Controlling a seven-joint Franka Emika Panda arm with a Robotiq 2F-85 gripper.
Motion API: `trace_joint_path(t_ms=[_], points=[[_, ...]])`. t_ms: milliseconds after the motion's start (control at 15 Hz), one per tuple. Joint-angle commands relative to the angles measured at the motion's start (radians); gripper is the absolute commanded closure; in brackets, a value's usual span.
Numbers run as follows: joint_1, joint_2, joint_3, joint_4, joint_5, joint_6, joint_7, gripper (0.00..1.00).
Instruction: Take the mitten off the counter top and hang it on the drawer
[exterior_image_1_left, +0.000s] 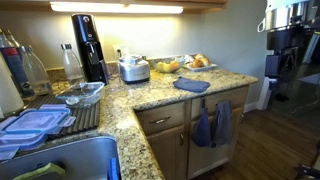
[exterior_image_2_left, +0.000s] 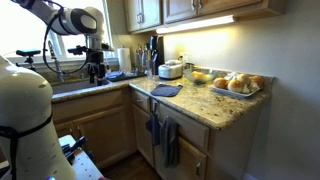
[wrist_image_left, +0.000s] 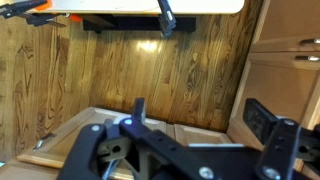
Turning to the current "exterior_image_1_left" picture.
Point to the stainless steel sink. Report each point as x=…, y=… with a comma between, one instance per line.
x=93, y=158

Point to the blue plastic container lid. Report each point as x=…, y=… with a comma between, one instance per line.
x=48, y=119

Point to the large clear carafe bottle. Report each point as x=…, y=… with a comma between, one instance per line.
x=35, y=71

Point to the under-cabinet light strip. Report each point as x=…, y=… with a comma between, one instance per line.
x=114, y=8

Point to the clear soda bottle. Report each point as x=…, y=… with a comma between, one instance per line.
x=72, y=65

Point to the white plate with bread rolls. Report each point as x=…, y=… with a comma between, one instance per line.
x=197, y=63

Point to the grey hanging dish towel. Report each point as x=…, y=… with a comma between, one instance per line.
x=221, y=127

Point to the green sponge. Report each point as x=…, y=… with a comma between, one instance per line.
x=50, y=171

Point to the white paper towel roll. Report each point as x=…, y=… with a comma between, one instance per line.
x=10, y=100

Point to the blue hanging pot holder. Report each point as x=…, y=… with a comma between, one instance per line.
x=201, y=132

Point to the wooden drawer front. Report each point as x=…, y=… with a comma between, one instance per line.
x=161, y=118

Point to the clear glass baking dish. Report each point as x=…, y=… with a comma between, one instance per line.
x=84, y=94

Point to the silver kitchen appliance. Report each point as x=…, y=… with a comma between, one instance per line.
x=134, y=69

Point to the blue oven mitten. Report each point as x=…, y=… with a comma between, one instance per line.
x=190, y=85

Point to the black soda maker machine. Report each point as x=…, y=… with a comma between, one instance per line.
x=89, y=48

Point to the black ribbed drying mat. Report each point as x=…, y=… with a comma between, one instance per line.
x=87, y=118

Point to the wall power outlet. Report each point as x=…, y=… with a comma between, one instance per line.
x=121, y=51

